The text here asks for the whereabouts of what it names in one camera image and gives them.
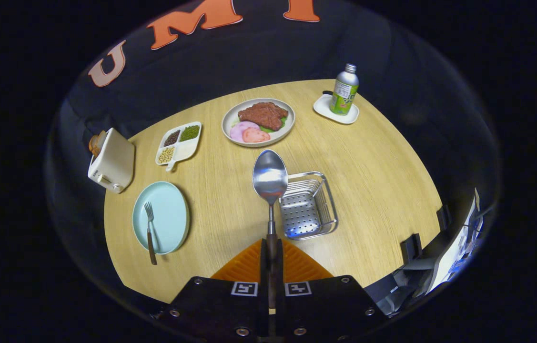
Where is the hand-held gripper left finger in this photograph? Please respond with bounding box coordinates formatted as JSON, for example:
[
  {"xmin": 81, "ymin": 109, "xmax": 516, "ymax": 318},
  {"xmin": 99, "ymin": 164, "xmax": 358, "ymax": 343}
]
[{"xmin": 156, "ymin": 238, "xmax": 271, "ymax": 341}]

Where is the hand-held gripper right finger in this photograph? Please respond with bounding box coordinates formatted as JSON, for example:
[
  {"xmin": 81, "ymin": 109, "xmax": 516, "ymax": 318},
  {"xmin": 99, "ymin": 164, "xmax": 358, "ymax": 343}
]
[{"xmin": 277, "ymin": 238, "xmax": 388, "ymax": 341}]

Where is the spoon with wooden handle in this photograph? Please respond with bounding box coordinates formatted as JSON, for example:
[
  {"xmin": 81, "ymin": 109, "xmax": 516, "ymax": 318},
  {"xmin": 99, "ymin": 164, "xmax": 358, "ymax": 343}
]
[{"xmin": 252, "ymin": 149, "xmax": 289, "ymax": 310}]

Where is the fork with wooden handle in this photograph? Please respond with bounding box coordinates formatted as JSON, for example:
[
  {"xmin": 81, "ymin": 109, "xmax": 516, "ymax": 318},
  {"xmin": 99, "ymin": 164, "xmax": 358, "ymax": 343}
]
[{"xmin": 143, "ymin": 202, "xmax": 158, "ymax": 266}]

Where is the light blue plate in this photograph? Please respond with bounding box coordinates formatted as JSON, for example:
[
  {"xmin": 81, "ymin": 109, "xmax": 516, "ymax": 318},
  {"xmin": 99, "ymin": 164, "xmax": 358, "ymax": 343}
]
[{"xmin": 132, "ymin": 181, "xmax": 191, "ymax": 255}]

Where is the salmon pink ham slice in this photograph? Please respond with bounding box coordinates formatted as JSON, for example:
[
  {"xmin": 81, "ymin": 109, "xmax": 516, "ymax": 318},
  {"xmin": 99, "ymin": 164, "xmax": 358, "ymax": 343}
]
[{"xmin": 242, "ymin": 128, "xmax": 271, "ymax": 143}]

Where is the black table clamp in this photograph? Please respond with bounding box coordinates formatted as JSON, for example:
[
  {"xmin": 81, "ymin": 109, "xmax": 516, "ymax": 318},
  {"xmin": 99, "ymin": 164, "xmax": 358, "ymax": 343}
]
[
  {"xmin": 436, "ymin": 204, "xmax": 452, "ymax": 232},
  {"xmin": 401, "ymin": 233, "xmax": 422, "ymax": 263}
]

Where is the green lettuce leaf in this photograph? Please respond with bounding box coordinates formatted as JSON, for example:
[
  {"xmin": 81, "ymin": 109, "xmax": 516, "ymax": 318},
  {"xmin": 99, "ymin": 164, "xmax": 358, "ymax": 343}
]
[{"xmin": 259, "ymin": 117, "xmax": 289, "ymax": 134}]

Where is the pale pink ham slice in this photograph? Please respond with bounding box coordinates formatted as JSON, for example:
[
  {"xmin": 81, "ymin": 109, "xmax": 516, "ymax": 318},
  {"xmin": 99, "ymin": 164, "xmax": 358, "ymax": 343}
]
[{"xmin": 230, "ymin": 121, "xmax": 262, "ymax": 142}]

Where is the white divided dish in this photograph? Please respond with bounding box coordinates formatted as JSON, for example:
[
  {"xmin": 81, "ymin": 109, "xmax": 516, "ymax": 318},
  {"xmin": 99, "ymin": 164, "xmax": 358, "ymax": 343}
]
[{"xmin": 155, "ymin": 121, "xmax": 202, "ymax": 172}]

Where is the brown steak piece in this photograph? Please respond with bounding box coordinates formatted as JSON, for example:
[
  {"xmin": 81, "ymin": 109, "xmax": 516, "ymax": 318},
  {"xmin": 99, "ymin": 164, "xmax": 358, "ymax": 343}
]
[{"xmin": 238, "ymin": 101, "xmax": 289, "ymax": 131}]

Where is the beige round plate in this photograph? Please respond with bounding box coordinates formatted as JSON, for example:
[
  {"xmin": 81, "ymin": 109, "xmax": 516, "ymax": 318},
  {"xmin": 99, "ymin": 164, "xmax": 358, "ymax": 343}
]
[{"xmin": 221, "ymin": 98, "xmax": 296, "ymax": 148}]

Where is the white square coaster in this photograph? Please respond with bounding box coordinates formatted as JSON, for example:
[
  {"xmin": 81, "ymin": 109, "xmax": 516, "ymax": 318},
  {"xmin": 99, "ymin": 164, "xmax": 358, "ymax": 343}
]
[{"xmin": 313, "ymin": 93, "xmax": 360, "ymax": 125}]

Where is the white printed sheet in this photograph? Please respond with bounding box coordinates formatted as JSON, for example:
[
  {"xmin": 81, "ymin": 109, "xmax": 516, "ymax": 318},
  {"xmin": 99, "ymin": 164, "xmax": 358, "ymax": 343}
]
[{"xmin": 428, "ymin": 188, "xmax": 483, "ymax": 293}]

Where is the green label metal bottle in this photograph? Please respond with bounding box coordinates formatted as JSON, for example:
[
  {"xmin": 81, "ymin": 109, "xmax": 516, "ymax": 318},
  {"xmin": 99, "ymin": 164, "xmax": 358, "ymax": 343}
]
[{"xmin": 329, "ymin": 63, "xmax": 360, "ymax": 116}]

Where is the white toaster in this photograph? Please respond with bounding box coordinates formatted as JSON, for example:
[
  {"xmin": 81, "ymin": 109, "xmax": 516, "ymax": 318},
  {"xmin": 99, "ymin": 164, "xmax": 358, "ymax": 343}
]
[{"xmin": 88, "ymin": 127, "xmax": 135, "ymax": 194}]

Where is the toasted bread slice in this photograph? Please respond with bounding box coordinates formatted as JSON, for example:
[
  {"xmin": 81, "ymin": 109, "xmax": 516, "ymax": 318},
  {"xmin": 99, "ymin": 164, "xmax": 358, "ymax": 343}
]
[{"xmin": 88, "ymin": 130, "xmax": 108, "ymax": 158}]

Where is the steel wire basket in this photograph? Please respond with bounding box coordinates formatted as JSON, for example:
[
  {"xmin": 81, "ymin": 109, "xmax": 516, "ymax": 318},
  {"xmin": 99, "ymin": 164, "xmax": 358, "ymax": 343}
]
[{"xmin": 278, "ymin": 171, "xmax": 339, "ymax": 241}]

